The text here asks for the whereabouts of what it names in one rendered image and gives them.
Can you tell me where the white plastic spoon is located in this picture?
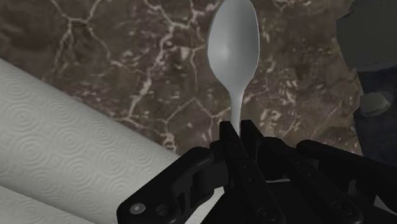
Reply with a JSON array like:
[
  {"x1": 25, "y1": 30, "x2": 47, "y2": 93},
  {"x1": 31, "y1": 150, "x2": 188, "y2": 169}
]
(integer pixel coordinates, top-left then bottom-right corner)
[{"x1": 206, "y1": 0, "x2": 260, "y2": 137}]

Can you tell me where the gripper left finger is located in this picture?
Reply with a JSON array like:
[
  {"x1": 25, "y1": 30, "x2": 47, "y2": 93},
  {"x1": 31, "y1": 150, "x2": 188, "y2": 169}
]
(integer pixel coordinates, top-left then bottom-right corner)
[{"x1": 116, "y1": 120, "x2": 287, "y2": 224}]

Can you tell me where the grey angular object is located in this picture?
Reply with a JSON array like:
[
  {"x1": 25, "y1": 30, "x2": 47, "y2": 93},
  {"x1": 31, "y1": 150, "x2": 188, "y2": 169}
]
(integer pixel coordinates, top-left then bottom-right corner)
[{"x1": 335, "y1": 0, "x2": 397, "y2": 73}]

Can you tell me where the white paper towel roll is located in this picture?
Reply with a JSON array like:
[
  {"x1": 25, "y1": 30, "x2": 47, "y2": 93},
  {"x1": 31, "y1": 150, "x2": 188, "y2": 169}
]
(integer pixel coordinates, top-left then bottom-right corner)
[{"x1": 0, "y1": 57, "x2": 225, "y2": 224}]

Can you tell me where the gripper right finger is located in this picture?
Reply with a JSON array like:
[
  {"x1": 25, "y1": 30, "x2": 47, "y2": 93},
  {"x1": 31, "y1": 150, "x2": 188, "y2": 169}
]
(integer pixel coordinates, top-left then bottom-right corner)
[{"x1": 240, "y1": 119, "x2": 397, "y2": 224}]

